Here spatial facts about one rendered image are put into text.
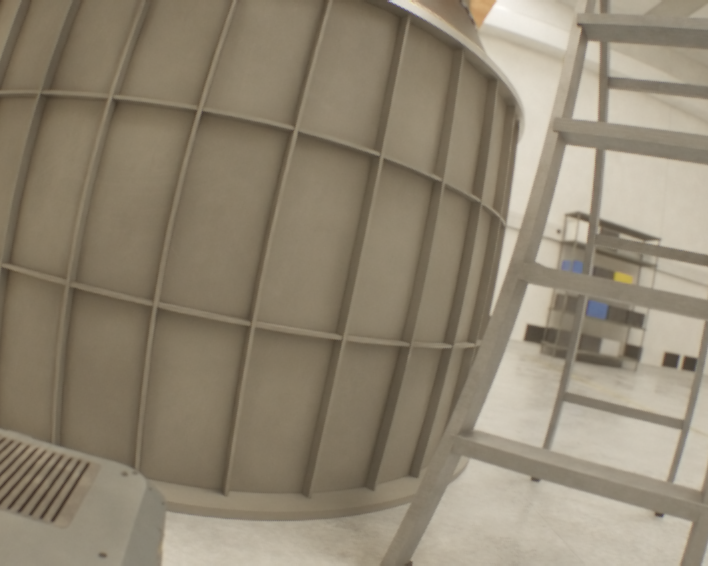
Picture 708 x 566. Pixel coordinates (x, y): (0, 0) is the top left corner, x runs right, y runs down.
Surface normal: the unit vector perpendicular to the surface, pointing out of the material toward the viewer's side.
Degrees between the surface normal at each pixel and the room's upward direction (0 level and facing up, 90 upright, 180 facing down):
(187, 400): 90
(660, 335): 90
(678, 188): 90
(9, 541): 0
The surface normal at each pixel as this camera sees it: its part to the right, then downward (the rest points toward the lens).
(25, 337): -0.07, 0.00
